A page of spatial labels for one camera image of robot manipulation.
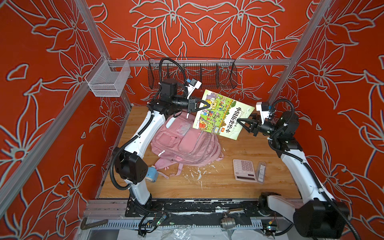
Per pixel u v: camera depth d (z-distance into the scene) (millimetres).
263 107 579
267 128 607
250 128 625
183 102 613
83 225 683
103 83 873
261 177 814
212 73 975
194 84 600
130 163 438
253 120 613
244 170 834
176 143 925
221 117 668
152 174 773
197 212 727
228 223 660
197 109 635
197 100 633
